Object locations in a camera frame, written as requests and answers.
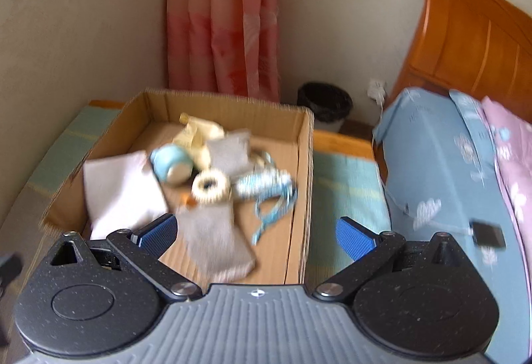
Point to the blue white round toy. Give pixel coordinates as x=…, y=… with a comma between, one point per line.
x=171, y=164

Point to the white sock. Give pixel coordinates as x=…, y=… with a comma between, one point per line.
x=121, y=192

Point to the grey fabric sachet pouch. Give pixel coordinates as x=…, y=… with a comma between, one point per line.
x=231, y=154

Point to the cardboard box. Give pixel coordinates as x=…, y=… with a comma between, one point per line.
x=152, y=119

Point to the white wall charger plug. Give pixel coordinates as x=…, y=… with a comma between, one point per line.
x=376, y=91

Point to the blue patterned sachet with tassel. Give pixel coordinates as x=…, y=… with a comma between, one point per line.
x=273, y=191

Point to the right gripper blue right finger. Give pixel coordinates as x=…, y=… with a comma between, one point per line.
x=355, y=239

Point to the black smartphone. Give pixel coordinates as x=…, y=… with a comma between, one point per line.
x=487, y=235

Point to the purple floral quilt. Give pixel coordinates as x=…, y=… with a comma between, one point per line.
x=512, y=138

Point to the cream scrunchie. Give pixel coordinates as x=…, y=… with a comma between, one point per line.
x=210, y=187

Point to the pink patterned curtain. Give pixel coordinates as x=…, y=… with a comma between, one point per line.
x=224, y=46

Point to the black lined trash bin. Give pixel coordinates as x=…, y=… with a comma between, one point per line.
x=329, y=104

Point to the cream yellow cloth bag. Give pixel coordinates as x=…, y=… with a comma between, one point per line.
x=194, y=136

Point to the blue floral bed sheet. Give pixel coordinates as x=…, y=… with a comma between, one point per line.
x=442, y=174

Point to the wooden headboard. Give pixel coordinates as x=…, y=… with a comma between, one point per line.
x=479, y=47

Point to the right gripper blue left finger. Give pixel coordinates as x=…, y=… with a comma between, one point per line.
x=158, y=236

